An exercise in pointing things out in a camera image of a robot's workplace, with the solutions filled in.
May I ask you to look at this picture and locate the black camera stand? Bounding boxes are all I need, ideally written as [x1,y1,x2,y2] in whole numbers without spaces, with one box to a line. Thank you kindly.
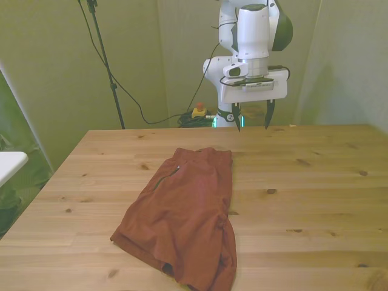
[86,0,126,130]

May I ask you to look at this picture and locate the yellow emergency stop button box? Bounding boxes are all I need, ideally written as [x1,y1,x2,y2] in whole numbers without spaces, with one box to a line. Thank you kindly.
[192,102,207,119]

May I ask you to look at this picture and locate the black stand camera cable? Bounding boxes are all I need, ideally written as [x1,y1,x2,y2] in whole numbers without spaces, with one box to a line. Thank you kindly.
[78,0,184,125]

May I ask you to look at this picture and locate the white slanted pole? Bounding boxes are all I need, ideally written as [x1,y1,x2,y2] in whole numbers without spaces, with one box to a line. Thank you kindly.
[0,59,55,175]

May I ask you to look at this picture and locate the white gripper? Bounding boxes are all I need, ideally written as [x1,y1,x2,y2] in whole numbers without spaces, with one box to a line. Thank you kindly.
[219,69,289,133]

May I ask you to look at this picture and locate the rust red shorts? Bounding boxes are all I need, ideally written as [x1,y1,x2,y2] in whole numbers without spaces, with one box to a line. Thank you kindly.
[109,147,238,291]

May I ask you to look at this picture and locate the coiled dark cable bundle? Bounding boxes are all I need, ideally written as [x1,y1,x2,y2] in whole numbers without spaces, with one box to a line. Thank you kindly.
[177,112,218,129]

